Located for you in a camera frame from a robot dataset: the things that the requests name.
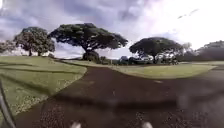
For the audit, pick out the dark asphalt path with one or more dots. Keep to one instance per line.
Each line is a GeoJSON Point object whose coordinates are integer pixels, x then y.
{"type": "Point", "coordinates": [116, 100]}

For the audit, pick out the wide umbrella-shaped tree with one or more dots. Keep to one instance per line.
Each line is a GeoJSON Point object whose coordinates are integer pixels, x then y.
{"type": "Point", "coordinates": [87, 35]}

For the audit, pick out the dark umbrella-shaped tree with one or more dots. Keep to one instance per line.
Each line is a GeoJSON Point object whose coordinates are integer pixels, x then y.
{"type": "Point", "coordinates": [155, 46]}

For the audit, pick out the green grass lawn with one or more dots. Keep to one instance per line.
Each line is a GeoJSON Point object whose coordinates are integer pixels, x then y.
{"type": "Point", "coordinates": [30, 76]}
{"type": "Point", "coordinates": [160, 70]}

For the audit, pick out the robot's own part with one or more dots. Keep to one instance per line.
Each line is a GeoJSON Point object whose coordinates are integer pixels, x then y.
{"type": "Point", "coordinates": [75, 125]}
{"type": "Point", "coordinates": [147, 125]}

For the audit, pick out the rounded leafy tree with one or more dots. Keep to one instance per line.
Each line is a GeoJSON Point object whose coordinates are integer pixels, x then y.
{"type": "Point", "coordinates": [33, 40]}

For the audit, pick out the group of dark trees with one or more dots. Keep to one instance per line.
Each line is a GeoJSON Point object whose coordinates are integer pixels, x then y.
{"type": "Point", "coordinates": [210, 51]}

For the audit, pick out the small low tree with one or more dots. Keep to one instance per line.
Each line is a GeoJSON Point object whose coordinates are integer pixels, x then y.
{"type": "Point", "coordinates": [5, 46]}

